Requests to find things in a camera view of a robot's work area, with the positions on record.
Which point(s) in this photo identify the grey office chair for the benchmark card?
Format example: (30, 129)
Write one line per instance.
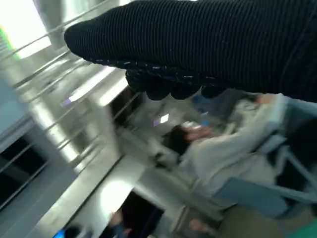
(260, 196)

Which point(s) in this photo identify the green cutting mat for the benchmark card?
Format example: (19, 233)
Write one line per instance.
(284, 233)

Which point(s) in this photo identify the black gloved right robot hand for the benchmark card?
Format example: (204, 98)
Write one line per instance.
(198, 44)

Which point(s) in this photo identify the person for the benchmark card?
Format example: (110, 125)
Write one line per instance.
(223, 158)

